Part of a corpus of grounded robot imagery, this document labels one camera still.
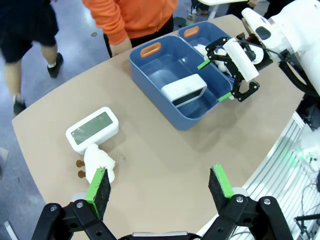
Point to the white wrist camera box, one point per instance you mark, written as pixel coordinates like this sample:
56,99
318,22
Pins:
241,60

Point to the white plush duck brown feet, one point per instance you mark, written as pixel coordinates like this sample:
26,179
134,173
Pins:
96,160

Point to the aluminium table frame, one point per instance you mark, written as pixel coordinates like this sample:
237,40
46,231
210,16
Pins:
282,175

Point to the blue basket with plush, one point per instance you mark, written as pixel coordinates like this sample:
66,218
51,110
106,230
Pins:
192,37

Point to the green lit white device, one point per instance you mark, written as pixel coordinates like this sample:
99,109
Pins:
307,156

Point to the black equipment box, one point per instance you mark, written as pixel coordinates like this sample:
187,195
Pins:
310,112

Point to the person in orange hoodie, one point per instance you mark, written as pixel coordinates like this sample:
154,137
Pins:
147,15

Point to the large blue plastic basket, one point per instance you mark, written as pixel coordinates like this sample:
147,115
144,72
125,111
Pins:
160,67

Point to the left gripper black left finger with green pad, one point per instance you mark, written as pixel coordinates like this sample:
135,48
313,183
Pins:
98,190

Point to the person's bare hand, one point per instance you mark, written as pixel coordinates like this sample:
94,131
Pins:
121,47

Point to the white background table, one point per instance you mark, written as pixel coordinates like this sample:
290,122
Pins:
220,1

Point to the black metal stand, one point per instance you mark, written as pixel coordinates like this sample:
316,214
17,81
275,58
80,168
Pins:
307,225

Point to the person in dark shorts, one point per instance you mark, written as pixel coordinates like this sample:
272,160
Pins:
22,27

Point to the orange sleeved forearm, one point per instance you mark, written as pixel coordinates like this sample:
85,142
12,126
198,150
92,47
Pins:
107,20

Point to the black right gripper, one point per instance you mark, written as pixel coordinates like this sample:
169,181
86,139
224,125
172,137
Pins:
265,58

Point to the black sneaker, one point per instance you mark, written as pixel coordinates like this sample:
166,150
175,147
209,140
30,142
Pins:
56,66
18,106

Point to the white digital clock dark screen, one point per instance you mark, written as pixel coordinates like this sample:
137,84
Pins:
183,87

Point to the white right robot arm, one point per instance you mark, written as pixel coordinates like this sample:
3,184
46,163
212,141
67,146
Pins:
290,27

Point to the white plush toy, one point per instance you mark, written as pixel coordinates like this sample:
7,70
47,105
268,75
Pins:
200,48

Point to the white digital clock green screen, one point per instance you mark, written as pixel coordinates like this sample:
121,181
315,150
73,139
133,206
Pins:
91,128

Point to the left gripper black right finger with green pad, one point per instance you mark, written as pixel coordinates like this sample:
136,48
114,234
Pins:
220,186

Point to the green bottle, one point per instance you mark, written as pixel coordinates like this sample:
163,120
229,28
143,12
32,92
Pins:
190,20

